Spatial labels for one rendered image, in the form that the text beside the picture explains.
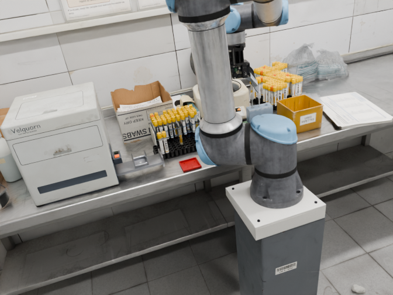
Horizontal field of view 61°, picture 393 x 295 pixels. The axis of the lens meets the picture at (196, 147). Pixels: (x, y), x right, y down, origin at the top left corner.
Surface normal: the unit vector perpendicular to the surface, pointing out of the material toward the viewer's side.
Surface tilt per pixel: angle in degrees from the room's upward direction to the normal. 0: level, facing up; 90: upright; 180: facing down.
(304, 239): 90
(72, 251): 0
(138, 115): 95
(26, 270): 0
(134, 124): 86
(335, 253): 0
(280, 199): 68
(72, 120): 89
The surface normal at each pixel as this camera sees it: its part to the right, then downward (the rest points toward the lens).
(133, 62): 0.30, 0.45
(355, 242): -0.11, -0.86
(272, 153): -0.21, 0.46
